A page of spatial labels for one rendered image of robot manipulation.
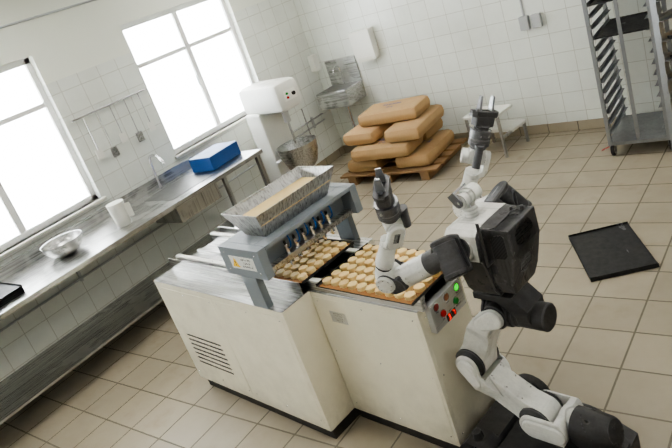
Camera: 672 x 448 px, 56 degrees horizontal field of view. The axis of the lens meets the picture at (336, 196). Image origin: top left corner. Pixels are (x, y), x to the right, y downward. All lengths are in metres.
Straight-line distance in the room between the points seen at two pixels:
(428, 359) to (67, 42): 4.27
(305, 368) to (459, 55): 4.44
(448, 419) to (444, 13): 4.70
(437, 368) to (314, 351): 0.70
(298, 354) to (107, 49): 3.78
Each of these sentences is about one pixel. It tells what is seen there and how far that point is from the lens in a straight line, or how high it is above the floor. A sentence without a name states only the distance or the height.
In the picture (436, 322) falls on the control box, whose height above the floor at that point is 0.75.
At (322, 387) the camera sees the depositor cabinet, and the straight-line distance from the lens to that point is 3.41.
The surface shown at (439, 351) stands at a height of 0.59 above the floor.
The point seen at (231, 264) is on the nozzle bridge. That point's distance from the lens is 3.23.
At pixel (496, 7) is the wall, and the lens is 6.66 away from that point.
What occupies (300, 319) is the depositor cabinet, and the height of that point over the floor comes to 0.74.
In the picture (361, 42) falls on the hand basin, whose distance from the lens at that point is 7.35.
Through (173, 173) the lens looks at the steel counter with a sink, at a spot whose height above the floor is 0.93.
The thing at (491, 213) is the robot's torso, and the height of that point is 1.24.
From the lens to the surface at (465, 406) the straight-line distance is 3.16.
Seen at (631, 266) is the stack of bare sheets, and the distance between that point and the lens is 4.33.
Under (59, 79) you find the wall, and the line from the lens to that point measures 5.91.
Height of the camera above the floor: 2.28
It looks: 19 degrees down
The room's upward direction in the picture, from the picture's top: 20 degrees counter-clockwise
